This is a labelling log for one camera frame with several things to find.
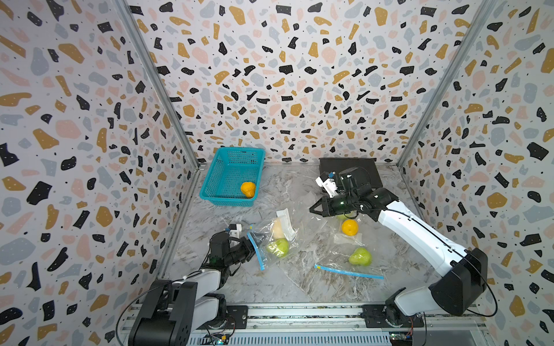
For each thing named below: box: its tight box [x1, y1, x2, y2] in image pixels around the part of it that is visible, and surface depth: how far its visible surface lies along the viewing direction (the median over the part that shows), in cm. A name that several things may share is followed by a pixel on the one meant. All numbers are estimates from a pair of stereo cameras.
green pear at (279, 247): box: [266, 237, 290, 259], surface depth 80 cm
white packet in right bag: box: [333, 232, 366, 247], surface depth 94 cm
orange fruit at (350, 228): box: [341, 219, 359, 237], surface depth 94 cm
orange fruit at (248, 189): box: [240, 181, 256, 199], surface depth 107 cm
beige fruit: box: [271, 217, 285, 240], surface depth 83 cm
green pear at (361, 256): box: [349, 247, 373, 266], surface depth 85 cm
